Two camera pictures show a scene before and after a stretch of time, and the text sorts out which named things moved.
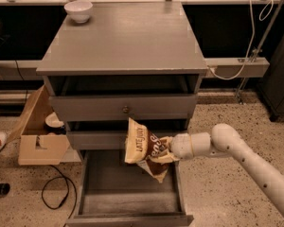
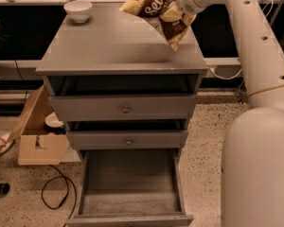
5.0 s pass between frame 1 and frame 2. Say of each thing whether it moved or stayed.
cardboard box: stayed
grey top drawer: stayed
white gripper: moved
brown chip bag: moved
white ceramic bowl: stayed
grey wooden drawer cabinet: stayed
